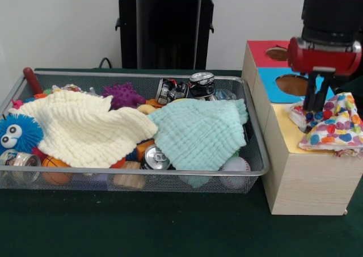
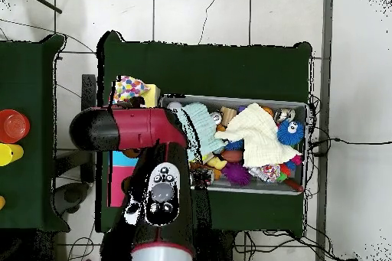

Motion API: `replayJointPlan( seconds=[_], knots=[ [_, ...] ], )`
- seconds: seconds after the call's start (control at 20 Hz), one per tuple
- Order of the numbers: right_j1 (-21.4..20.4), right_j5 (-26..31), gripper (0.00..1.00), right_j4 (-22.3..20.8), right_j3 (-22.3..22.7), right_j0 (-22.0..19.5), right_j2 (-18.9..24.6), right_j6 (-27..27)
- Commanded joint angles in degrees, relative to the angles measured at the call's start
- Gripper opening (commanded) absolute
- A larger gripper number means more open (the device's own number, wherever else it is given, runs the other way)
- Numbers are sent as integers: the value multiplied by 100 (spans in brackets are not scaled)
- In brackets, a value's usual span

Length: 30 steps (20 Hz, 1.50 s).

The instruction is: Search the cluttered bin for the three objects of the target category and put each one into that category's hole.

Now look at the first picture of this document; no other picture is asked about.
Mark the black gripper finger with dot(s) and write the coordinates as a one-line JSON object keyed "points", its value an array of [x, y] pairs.
{"points": [[323, 91], [310, 92]]}

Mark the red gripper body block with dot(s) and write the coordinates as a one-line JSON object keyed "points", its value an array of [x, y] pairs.
{"points": [[323, 59]]}

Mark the colourful polka dot cloth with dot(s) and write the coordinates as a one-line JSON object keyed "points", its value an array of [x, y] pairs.
{"points": [[337, 126]]}

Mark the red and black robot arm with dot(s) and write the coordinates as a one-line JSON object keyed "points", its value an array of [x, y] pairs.
{"points": [[331, 10]]}

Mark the wooden box with three holes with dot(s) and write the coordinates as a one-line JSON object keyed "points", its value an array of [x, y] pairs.
{"points": [[312, 183]]}

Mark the shallow clear mesh bin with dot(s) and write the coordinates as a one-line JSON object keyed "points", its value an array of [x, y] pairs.
{"points": [[198, 183]]}

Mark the neighbouring green covered table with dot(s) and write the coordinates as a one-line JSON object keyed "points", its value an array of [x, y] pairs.
{"points": [[354, 86]]}

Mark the white baseball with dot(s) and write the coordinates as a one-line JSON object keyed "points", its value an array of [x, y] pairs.
{"points": [[236, 164]]}

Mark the crushed black and white can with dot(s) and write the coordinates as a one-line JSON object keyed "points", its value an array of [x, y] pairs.
{"points": [[202, 84]]}

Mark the mint waffle cloth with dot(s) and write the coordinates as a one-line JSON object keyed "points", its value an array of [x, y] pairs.
{"points": [[198, 132]]}

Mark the crushed black and red can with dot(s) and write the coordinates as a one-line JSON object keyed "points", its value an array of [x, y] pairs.
{"points": [[173, 91]]}

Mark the silver drink can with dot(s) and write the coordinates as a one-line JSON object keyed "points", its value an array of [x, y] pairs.
{"points": [[156, 156]]}

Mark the purple spiky toy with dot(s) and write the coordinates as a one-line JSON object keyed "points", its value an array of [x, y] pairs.
{"points": [[122, 94]]}

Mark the dark green table cloth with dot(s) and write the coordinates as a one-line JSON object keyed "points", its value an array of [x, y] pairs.
{"points": [[170, 225]]}

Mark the plain wooden block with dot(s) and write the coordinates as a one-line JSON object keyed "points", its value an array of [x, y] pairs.
{"points": [[129, 180]]}

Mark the cream waffle cloth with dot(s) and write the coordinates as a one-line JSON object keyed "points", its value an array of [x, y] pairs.
{"points": [[79, 126]]}

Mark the small orange basketball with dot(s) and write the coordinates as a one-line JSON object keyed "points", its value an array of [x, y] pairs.
{"points": [[54, 163]]}

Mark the blue spiky ball with eyes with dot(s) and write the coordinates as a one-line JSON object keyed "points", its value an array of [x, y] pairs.
{"points": [[25, 129]]}

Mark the labelled tin can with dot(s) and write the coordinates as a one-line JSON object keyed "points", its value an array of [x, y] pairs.
{"points": [[20, 160]]}

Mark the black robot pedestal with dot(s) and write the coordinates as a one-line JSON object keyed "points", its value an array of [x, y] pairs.
{"points": [[170, 27]]}

